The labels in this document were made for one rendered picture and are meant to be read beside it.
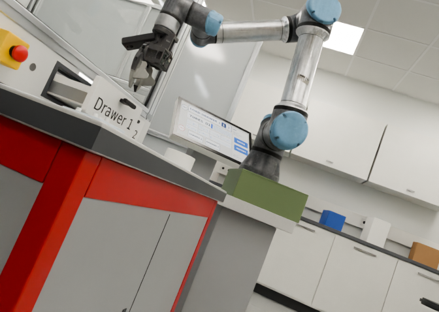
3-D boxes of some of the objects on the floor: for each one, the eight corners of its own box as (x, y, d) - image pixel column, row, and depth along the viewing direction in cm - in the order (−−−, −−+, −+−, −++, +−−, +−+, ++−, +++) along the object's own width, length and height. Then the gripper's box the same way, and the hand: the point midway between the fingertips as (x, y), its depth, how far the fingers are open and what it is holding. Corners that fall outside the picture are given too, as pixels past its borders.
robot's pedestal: (200, 405, 139) (272, 214, 149) (211, 467, 110) (300, 224, 120) (124, 380, 135) (203, 186, 145) (115, 437, 106) (215, 189, 116)
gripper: (172, 27, 112) (142, 89, 110) (182, 44, 123) (155, 102, 120) (147, 19, 115) (118, 81, 112) (160, 37, 125) (133, 93, 123)
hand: (132, 85), depth 117 cm, fingers open, 3 cm apart
